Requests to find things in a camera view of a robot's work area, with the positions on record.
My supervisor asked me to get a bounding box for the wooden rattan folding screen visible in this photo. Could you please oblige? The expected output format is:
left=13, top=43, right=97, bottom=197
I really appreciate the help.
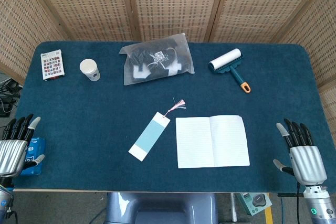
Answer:
left=0, top=0, right=336, bottom=156

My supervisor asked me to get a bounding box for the open lined white notebook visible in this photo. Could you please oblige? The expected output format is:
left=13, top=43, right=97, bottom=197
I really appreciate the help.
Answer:
left=175, top=115, right=250, bottom=169

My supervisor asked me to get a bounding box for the metal table leg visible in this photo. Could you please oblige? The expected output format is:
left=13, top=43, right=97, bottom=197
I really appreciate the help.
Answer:
left=229, top=193, right=238, bottom=222

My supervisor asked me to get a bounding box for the dark blue felt table cover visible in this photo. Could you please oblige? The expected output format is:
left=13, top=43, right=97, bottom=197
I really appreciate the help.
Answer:
left=13, top=40, right=330, bottom=193

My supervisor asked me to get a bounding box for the white flower print paper cup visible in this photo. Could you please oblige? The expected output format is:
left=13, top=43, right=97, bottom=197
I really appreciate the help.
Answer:
left=79, top=58, right=101, bottom=82

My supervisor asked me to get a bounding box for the blue-grey robot torso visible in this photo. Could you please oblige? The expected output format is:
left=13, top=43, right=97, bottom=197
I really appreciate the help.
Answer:
left=104, top=192, right=218, bottom=224

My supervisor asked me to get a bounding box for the teal product box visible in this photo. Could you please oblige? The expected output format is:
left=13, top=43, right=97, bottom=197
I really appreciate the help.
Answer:
left=237, top=192, right=272, bottom=217

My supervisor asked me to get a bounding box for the black floor cable bundle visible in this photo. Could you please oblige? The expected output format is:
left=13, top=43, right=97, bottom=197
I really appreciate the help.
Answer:
left=0, top=73, right=23, bottom=117

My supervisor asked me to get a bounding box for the teal lint roller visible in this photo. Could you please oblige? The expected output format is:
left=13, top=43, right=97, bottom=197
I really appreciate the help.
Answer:
left=208, top=48, right=251, bottom=93

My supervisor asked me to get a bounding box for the colourful picture card box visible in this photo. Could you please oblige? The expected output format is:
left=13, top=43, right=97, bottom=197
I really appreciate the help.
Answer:
left=40, top=49, right=66, bottom=81

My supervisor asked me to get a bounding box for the plastic bag with black clothing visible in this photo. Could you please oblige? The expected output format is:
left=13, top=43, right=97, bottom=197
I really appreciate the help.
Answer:
left=119, top=33, right=195, bottom=86

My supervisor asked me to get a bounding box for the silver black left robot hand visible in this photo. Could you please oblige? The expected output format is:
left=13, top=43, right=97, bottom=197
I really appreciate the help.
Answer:
left=0, top=113, right=46, bottom=179

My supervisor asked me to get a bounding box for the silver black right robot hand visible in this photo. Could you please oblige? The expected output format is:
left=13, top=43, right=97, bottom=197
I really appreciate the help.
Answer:
left=272, top=119, right=328, bottom=186

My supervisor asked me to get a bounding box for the blue cardboard box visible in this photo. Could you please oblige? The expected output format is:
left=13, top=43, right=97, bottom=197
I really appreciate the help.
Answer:
left=19, top=136, right=47, bottom=176

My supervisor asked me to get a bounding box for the light blue tasselled bookmark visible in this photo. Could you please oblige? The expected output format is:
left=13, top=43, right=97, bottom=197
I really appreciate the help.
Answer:
left=128, top=97, right=187, bottom=162

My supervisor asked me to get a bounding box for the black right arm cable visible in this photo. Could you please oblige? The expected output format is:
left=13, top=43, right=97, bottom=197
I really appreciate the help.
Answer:
left=296, top=182, right=302, bottom=224

